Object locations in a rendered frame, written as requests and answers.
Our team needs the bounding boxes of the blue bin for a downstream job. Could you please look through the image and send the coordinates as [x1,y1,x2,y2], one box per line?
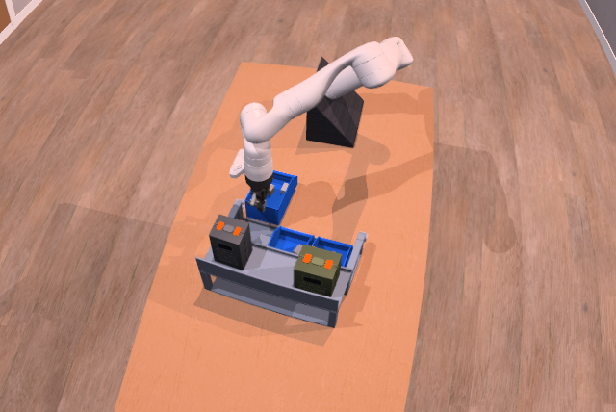
[312,236,353,267]
[244,170,298,225]
[268,226,315,253]

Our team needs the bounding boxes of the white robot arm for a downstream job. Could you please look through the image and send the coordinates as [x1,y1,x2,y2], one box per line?
[229,37,413,182]

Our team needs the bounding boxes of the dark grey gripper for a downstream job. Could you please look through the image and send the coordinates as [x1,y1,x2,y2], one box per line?
[245,173,273,212]

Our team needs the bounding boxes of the dark grey tool case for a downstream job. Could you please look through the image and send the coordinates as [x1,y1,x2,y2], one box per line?
[209,215,252,270]

